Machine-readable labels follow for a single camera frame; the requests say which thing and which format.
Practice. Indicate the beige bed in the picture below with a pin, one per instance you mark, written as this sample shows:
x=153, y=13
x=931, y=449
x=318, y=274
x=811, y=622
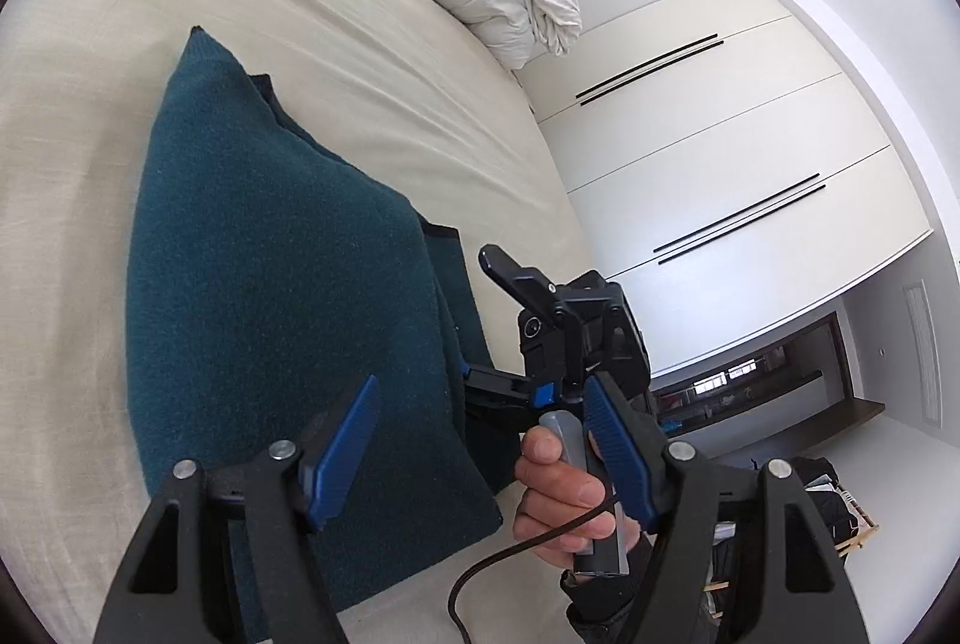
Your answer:
x=90, y=51

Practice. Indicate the dark teal pillow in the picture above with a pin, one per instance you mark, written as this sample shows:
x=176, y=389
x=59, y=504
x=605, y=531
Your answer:
x=262, y=254

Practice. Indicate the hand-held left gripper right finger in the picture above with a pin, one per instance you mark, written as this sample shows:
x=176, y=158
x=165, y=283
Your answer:
x=622, y=456

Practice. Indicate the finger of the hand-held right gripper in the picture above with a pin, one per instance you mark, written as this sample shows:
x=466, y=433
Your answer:
x=499, y=389

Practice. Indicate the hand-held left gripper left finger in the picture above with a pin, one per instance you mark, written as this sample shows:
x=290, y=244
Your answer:
x=345, y=449

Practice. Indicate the wooden rack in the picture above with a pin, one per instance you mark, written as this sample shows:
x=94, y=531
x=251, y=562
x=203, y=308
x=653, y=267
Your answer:
x=859, y=531

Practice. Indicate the dark wooden shelf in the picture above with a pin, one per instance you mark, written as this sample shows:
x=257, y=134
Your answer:
x=832, y=389

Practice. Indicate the person's right hand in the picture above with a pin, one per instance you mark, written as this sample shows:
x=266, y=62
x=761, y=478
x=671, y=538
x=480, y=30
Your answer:
x=555, y=486

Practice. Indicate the white wardrobe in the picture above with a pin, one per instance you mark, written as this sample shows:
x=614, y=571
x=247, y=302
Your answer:
x=712, y=134

